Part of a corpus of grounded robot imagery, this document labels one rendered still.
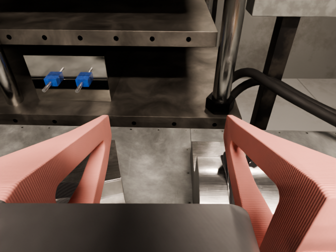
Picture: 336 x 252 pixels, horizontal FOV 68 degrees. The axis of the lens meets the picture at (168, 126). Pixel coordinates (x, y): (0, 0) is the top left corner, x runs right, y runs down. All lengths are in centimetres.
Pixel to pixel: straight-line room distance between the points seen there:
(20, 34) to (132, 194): 63
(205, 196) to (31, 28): 75
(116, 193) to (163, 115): 41
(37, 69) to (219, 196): 75
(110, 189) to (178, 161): 23
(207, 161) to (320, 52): 277
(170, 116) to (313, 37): 239
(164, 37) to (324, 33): 242
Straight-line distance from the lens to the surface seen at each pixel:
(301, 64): 314
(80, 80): 90
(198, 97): 96
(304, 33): 300
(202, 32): 83
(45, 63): 96
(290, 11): 94
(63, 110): 95
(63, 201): 54
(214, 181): 45
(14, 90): 104
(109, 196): 51
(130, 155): 69
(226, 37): 77
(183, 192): 60
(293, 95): 79
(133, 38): 84
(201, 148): 62
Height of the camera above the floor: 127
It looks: 37 degrees down
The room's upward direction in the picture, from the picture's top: straight up
